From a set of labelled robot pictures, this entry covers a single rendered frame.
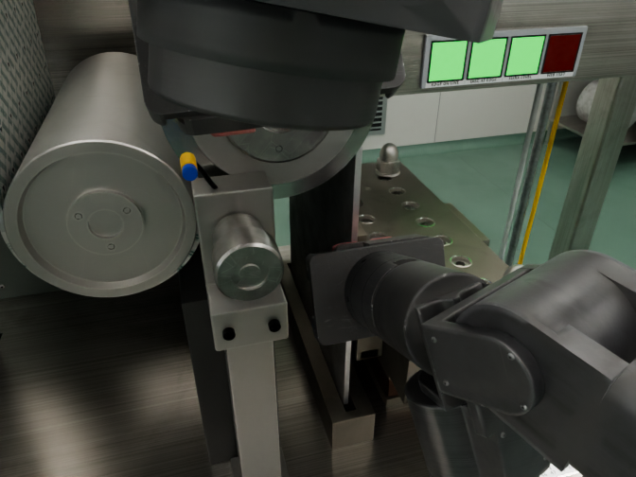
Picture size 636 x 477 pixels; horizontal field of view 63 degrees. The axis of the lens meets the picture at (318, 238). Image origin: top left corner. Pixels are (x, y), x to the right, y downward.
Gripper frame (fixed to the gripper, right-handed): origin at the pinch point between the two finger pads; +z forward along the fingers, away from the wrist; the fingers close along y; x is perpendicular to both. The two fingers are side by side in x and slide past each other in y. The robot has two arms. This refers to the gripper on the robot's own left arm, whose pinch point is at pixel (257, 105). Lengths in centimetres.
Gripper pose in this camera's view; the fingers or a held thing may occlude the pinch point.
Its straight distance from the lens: 30.1
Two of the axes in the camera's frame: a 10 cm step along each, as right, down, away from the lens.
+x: -1.8, -9.8, 0.8
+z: -1.6, 1.1, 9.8
